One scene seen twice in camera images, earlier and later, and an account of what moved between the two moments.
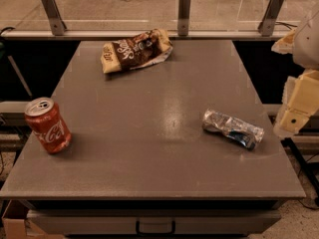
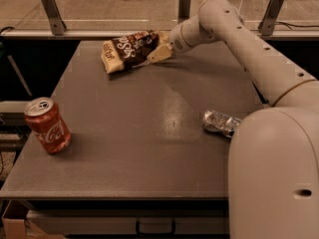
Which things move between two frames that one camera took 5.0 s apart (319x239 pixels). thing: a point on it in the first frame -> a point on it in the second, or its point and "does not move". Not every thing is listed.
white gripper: [308, 45] -> [178, 41]
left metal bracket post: [54, 16] does not move
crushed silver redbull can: [233, 128] does not move
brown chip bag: [136, 51] does not move
